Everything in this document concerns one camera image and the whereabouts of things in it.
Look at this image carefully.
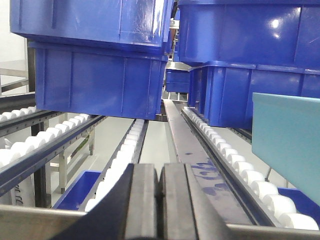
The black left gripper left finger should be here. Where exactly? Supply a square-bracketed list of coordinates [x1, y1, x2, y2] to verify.
[53, 164, 157, 240]

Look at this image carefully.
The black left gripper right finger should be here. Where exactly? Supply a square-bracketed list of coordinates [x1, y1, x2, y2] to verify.
[159, 163, 232, 240]

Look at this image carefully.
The light blue plastic bin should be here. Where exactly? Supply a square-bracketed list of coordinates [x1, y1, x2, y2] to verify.
[252, 93, 320, 204]

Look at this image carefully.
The blue bin on lower shelf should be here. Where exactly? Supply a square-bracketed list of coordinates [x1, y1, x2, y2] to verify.
[52, 170, 101, 211]

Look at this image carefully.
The steel shelf front beam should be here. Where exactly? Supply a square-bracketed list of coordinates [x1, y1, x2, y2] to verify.
[0, 205, 320, 240]

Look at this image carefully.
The middle white roller track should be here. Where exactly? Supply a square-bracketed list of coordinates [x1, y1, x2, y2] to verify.
[79, 119, 149, 212]

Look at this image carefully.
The white roller track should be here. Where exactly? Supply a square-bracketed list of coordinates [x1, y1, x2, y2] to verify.
[0, 115, 106, 196]
[79, 119, 149, 212]
[182, 107, 320, 231]

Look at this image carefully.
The right white roller track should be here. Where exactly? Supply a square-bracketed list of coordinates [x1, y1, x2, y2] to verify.
[182, 107, 320, 231]

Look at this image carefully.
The left white roller track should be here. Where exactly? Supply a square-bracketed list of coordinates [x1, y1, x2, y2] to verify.
[0, 115, 106, 196]

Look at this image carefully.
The lower right dark blue bin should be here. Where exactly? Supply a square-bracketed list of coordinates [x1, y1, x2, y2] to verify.
[188, 60, 320, 129]

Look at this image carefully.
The dark blue bin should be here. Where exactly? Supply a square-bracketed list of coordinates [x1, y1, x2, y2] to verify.
[188, 60, 320, 129]
[178, 0, 320, 70]
[29, 41, 168, 120]
[10, 0, 173, 54]

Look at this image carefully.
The lower left dark blue bin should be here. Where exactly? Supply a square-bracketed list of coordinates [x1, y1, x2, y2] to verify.
[29, 41, 168, 120]

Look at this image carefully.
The far left roller track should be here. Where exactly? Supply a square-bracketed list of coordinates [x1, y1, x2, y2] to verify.
[0, 105, 63, 137]

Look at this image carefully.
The upper left dark blue bin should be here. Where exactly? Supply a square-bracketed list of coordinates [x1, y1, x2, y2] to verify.
[10, 0, 173, 54]

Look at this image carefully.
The upper right dark blue bin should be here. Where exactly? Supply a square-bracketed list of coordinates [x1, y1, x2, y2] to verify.
[178, 0, 320, 70]

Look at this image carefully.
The dark metal divider rail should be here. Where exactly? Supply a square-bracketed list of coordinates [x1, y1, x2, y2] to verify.
[163, 99, 252, 225]

